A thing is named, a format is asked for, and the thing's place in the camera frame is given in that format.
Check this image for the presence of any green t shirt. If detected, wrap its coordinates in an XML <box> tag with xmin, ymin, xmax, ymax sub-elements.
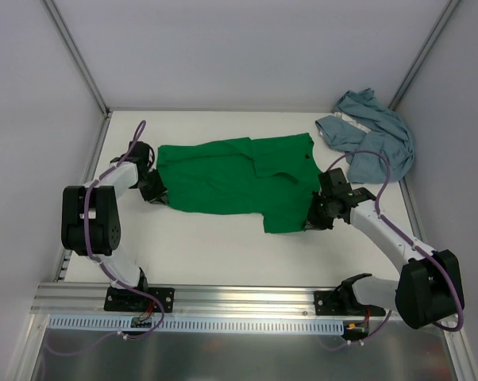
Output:
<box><xmin>156</xmin><ymin>133</ymin><xmax>320</xmax><ymax>233</ymax></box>

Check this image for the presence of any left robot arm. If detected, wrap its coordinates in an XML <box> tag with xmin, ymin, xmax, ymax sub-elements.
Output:
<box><xmin>61</xmin><ymin>141</ymin><xmax>175</xmax><ymax>317</ymax></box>

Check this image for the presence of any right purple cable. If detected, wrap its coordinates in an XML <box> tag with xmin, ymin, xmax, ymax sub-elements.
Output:
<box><xmin>320</xmin><ymin>149</ymin><xmax>465</xmax><ymax>346</ymax></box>

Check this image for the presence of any white slotted cable duct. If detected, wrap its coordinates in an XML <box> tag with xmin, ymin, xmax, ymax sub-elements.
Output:
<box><xmin>48</xmin><ymin>315</ymin><xmax>345</xmax><ymax>336</ymax></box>

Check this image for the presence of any aluminium frame post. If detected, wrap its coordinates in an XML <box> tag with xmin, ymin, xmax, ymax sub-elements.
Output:
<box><xmin>44</xmin><ymin>0</ymin><xmax>112</xmax><ymax>116</ymax></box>
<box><xmin>388</xmin><ymin>0</ymin><xmax>462</xmax><ymax>110</ymax></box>

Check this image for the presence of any blue grey t shirt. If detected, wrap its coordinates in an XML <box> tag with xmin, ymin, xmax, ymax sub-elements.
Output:
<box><xmin>315</xmin><ymin>89</ymin><xmax>414</xmax><ymax>184</ymax></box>

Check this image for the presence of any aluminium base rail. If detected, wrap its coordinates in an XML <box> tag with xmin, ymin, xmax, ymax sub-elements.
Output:
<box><xmin>30</xmin><ymin>282</ymin><xmax>461</xmax><ymax>318</ymax></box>

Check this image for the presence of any left aluminium frame post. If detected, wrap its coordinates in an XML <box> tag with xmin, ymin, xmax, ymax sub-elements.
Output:
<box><xmin>44</xmin><ymin>0</ymin><xmax>112</xmax><ymax>116</ymax></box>

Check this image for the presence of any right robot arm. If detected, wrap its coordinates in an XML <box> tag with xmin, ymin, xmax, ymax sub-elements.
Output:
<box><xmin>306</xmin><ymin>168</ymin><xmax>465</xmax><ymax>332</ymax></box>

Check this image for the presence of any right aluminium frame post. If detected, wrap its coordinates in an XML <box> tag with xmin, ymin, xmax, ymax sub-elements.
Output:
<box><xmin>388</xmin><ymin>0</ymin><xmax>462</xmax><ymax>110</ymax></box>

